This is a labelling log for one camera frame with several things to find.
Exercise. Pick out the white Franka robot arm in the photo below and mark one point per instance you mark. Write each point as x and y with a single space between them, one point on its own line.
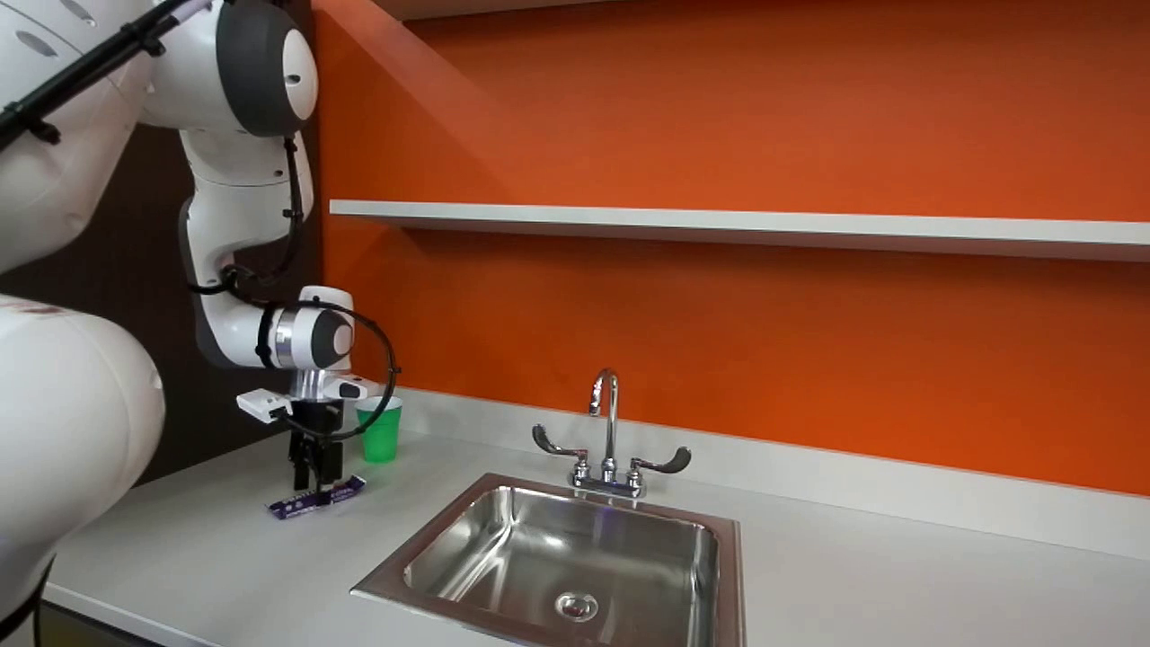
72 395

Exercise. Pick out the round metal sink drain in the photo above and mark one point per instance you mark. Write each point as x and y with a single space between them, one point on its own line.
577 606

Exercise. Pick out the purple chocolate bar wrapper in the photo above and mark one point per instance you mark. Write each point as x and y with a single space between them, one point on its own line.
287 509

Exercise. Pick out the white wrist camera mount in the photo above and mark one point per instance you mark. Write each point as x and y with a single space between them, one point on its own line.
261 404

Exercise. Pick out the stainless steel sink basin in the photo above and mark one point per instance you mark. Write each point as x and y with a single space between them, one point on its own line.
478 561

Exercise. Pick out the white wall shelf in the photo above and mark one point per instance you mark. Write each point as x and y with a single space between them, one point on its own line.
740 223

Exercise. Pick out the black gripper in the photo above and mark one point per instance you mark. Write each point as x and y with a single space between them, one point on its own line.
316 430

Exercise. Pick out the green plastic cup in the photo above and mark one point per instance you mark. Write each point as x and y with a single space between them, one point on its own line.
383 436

